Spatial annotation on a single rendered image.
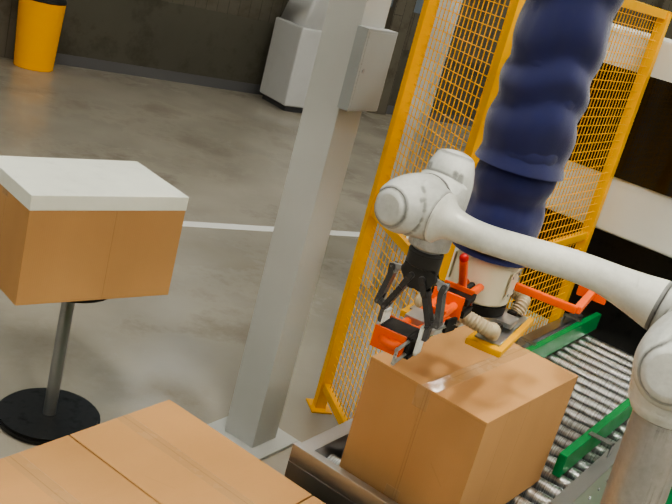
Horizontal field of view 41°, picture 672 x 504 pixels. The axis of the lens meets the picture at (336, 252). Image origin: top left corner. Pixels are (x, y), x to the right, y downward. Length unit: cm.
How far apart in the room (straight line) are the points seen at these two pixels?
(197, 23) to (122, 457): 884
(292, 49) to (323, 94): 756
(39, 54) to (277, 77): 280
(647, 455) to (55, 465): 159
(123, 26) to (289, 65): 193
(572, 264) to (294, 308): 201
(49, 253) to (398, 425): 134
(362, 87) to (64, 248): 119
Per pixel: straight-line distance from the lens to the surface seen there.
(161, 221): 338
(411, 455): 265
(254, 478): 271
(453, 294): 224
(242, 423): 386
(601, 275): 175
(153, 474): 264
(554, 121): 231
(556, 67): 230
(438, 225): 168
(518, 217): 237
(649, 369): 151
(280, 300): 358
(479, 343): 238
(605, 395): 408
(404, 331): 195
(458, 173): 182
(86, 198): 320
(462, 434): 254
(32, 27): 1006
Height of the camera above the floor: 202
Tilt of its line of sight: 18 degrees down
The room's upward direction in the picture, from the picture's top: 15 degrees clockwise
